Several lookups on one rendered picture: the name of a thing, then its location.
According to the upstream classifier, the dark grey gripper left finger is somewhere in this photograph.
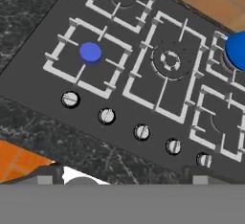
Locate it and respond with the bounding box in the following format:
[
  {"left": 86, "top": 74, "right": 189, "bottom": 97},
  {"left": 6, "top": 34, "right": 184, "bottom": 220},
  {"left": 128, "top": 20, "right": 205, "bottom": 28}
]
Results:
[{"left": 26, "top": 163, "right": 65, "bottom": 186}]

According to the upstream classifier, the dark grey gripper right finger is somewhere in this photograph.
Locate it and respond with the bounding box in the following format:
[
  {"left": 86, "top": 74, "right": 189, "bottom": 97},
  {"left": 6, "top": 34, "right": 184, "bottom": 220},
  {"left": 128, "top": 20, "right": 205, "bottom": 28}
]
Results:
[{"left": 182, "top": 165, "right": 232, "bottom": 186}]

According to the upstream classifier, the silver black stove knob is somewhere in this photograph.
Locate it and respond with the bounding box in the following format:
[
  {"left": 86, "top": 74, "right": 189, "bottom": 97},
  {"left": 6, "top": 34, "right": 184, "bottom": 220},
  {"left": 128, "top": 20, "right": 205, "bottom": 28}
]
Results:
[
  {"left": 97, "top": 106, "right": 117, "bottom": 126},
  {"left": 60, "top": 90, "right": 81, "bottom": 110},
  {"left": 195, "top": 151, "right": 213, "bottom": 168},
  {"left": 132, "top": 123, "right": 151, "bottom": 142},
  {"left": 165, "top": 137, "right": 183, "bottom": 156}
]

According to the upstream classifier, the dark grey stove hob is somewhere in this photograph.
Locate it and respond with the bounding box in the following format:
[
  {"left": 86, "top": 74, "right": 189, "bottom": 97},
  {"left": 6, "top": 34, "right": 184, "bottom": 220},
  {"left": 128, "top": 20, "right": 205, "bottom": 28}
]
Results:
[{"left": 0, "top": 0, "right": 245, "bottom": 186}]

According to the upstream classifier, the blue burner flame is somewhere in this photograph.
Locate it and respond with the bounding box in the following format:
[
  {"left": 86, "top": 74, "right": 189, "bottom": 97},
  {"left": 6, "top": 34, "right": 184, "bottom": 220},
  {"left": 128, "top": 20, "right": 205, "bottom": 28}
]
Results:
[{"left": 78, "top": 41, "right": 103, "bottom": 64}]

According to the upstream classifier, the long white stove grate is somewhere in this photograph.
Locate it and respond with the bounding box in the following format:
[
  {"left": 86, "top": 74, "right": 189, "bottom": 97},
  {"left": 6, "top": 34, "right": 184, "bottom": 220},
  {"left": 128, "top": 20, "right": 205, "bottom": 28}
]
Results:
[{"left": 122, "top": 10, "right": 210, "bottom": 125}]

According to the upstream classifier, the white and grey round object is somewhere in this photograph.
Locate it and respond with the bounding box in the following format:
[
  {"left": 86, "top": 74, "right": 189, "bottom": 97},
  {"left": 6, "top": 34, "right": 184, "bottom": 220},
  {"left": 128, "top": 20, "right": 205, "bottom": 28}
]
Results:
[{"left": 62, "top": 166, "right": 111, "bottom": 186}]

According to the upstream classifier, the blue round pot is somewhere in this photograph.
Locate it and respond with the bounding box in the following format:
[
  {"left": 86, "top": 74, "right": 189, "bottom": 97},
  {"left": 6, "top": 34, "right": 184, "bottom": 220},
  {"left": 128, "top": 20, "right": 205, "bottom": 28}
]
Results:
[{"left": 224, "top": 31, "right": 245, "bottom": 73}]

